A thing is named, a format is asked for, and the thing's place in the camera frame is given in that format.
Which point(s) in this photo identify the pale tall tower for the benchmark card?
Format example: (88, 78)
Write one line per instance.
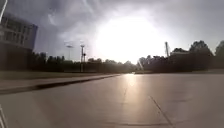
(166, 49)

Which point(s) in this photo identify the large glass-fronted building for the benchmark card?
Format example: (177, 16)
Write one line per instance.
(16, 40)

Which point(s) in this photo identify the low dark building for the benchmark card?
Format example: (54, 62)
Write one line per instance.
(186, 60)

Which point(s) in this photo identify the raised concrete kerb strip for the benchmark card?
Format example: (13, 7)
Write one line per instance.
(40, 83)

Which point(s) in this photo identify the grey concrete pavement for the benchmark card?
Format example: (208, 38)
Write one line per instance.
(110, 103)

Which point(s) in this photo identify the pole with signs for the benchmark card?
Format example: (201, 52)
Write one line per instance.
(82, 56)

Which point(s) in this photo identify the row of dark trees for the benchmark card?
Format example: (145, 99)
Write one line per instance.
(110, 66)

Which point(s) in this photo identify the tall floodlight pole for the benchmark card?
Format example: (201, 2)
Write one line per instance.
(69, 50)

